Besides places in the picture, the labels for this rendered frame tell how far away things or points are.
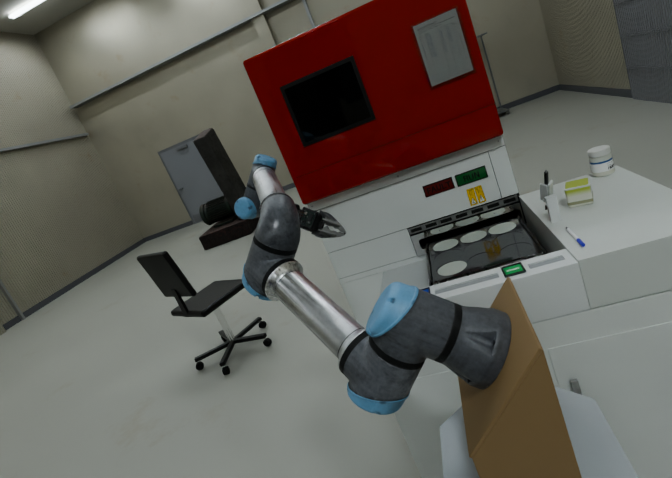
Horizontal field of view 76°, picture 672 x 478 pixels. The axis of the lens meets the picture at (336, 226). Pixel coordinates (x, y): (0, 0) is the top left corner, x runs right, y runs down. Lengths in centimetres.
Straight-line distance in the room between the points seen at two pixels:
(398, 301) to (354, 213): 104
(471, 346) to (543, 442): 18
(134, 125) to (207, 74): 256
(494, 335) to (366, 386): 26
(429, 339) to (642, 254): 67
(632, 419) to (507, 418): 79
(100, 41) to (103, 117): 190
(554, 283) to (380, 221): 79
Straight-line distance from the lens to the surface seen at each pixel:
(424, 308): 81
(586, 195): 157
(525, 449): 86
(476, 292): 123
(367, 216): 180
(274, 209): 108
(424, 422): 148
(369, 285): 192
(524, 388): 78
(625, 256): 129
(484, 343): 83
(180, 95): 1220
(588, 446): 99
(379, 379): 86
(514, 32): 1096
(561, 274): 126
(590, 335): 137
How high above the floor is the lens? 154
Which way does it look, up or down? 15 degrees down
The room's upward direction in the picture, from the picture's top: 22 degrees counter-clockwise
